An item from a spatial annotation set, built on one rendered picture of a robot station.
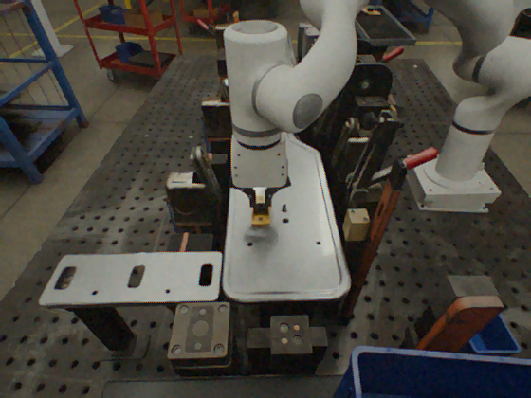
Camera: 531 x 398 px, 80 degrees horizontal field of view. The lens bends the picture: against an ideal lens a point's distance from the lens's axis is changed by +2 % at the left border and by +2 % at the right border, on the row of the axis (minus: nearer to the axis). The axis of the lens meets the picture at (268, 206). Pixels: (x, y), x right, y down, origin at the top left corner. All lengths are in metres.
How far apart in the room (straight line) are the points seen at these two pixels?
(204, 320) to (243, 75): 0.33
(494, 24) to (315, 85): 0.53
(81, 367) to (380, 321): 0.72
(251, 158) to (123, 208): 0.73
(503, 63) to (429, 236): 0.50
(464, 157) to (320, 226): 0.64
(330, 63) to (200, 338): 0.38
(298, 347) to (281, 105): 0.30
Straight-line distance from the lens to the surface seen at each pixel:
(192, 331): 0.46
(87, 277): 0.64
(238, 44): 0.44
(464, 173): 1.20
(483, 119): 1.10
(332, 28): 0.44
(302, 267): 0.57
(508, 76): 1.03
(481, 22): 0.86
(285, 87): 0.40
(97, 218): 1.21
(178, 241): 0.65
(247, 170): 0.55
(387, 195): 0.52
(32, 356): 0.98
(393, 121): 0.55
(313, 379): 0.46
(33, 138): 2.95
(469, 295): 0.37
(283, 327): 0.43
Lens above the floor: 1.47
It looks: 45 degrees down
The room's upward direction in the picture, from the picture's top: straight up
